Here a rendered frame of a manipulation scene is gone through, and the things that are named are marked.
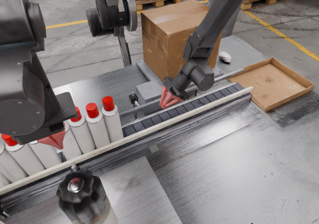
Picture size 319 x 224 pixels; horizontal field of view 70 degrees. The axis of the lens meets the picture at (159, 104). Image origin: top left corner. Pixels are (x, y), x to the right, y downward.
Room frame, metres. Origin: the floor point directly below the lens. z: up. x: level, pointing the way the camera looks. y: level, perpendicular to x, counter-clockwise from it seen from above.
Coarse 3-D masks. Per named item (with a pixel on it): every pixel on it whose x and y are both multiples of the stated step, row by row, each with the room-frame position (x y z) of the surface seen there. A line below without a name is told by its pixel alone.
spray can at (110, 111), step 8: (104, 104) 0.47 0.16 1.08; (112, 104) 0.48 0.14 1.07; (104, 112) 0.47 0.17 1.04; (112, 112) 0.47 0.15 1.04; (104, 120) 0.47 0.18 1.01; (112, 120) 0.47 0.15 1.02; (112, 128) 0.46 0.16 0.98; (120, 128) 0.48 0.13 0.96; (112, 136) 0.46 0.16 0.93; (120, 136) 0.47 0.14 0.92
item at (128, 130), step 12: (240, 84) 0.80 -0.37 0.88; (204, 96) 0.72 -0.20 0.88; (216, 96) 0.72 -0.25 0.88; (240, 96) 0.72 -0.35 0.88; (180, 108) 0.65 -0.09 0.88; (192, 108) 0.65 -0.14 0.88; (144, 120) 0.58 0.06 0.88; (156, 120) 0.58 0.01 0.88; (132, 132) 0.52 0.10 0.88; (156, 132) 0.52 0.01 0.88; (60, 156) 0.42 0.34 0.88; (96, 156) 0.42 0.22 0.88; (36, 180) 0.33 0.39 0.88; (12, 192) 0.29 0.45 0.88
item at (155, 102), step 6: (234, 72) 0.78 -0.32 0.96; (240, 72) 0.79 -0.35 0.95; (216, 78) 0.74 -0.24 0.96; (222, 78) 0.75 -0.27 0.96; (186, 90) 0.67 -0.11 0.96; (192, 90) 0.68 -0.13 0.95; (150, 102) 0.60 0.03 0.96; (156, 102) 0.60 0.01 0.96; (132, 108) 0.57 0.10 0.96; (138, 108) 0.57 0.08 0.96; (144, 108) 0.58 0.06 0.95; (120, 114) 0.54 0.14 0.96; (126, 114) 0.55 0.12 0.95; (72, 132) 0.46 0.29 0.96
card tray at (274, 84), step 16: (256, 64) 0.98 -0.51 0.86; (272, 64) 1.02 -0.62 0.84; (240, 80) 0.88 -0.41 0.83; (256, 80) 0.88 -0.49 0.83; (272, 80) 0.88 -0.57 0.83; (288, 80) 0.88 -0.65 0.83; (304, 80) 0.85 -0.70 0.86; (256, 96) 0.77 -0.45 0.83; (272, 96) 0.77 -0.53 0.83; (288, 96) 0.73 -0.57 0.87
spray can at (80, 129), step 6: (78, 108) 0.45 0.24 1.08; (78, 114) 0.44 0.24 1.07; (72, 120) 0.43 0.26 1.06; (78, 120) 0.43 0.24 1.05; (84, 120) 0.44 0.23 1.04; (72, 126) 0.42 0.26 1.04; (78, 126) 0.42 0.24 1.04; (84, 126) 0.44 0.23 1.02; (78, 132) 0.42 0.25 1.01; (84, 132) 0.43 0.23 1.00; (90, 132) 0.45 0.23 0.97; (78, 138) 0.42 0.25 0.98; (84, 138) 0.43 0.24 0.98; (90, 138) 0.44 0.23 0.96; (78, 144) 0.43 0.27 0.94; (84, 144) 0.42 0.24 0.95; (90, 144) 0.43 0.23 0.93; (84, 150) 0.42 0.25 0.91; (90, 150) 0.43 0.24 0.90
